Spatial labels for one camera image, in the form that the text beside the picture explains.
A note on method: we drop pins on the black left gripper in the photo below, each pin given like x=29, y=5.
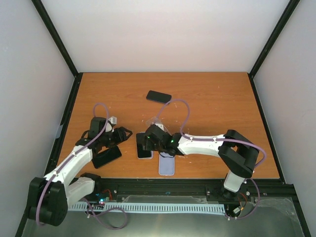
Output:
x=120, y=136

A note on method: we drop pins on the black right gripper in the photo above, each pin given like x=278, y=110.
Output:
x=148, y=145

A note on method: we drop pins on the white-edged black phone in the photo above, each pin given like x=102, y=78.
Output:
x=141, y=153

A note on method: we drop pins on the clear magsafe phone case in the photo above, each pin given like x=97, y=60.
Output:
x=155, y=120

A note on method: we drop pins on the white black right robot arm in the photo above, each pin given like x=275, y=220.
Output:
x=237, y=153

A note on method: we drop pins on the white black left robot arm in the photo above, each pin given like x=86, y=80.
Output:
x=50, y=197

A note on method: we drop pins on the lavender plain phone case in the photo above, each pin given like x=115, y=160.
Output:
x=166, y=166

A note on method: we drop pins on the blue-edged black phone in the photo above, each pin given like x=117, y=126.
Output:
x=158, y=97

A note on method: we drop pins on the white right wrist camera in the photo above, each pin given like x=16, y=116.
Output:
x=160, y=126

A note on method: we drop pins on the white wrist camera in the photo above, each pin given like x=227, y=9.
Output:
x=112, y=121
x=160, y=126

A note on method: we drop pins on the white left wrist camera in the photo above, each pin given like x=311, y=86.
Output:
x=112, y=121

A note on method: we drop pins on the light blue slotted cable duct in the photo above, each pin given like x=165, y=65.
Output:
x=158, y=208

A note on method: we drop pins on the black left side rail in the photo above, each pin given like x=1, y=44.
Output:
x=61, y=132

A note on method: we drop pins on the black right side rail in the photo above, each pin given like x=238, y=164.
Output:
x=267, y=131

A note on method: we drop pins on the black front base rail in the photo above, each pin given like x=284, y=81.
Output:
x=211, y=189

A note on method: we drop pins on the black left rear frame post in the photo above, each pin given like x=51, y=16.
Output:
x=41, y=10

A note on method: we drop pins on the black frame post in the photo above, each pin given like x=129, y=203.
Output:
x=284, y=18
x=41, y=10

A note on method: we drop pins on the black right rear frame post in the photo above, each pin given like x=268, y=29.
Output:
x=284, y=18

